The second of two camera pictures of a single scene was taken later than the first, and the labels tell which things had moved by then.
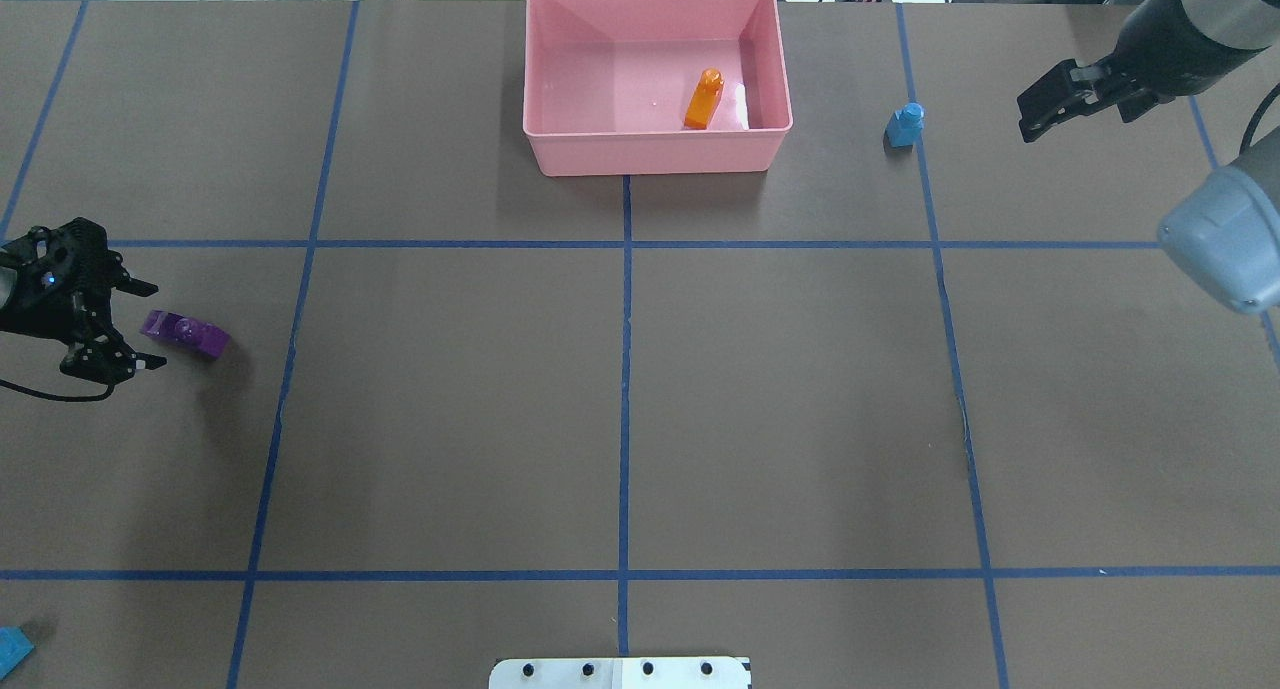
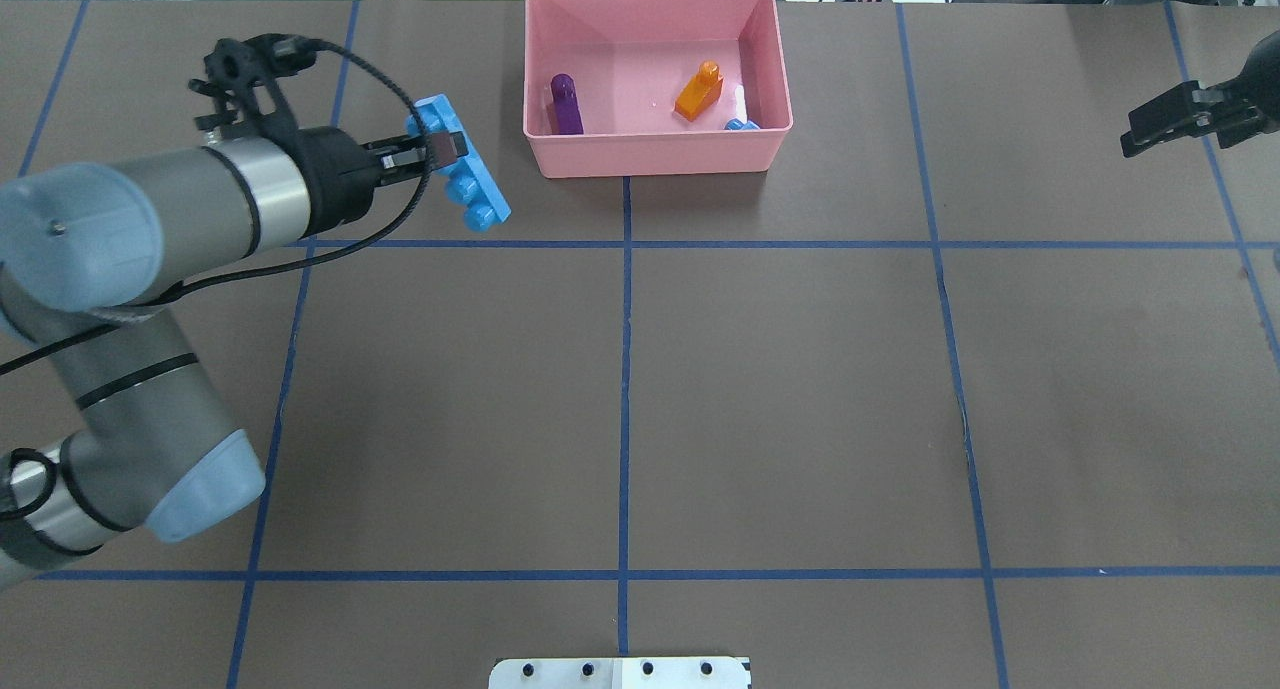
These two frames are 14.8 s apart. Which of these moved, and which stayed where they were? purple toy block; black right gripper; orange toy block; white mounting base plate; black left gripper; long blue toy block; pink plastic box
Moved: black left gripper; purple toy block; long blue toy block; black right gripper; orange toy block
Stayed: white mounting base plate; pink plastic box
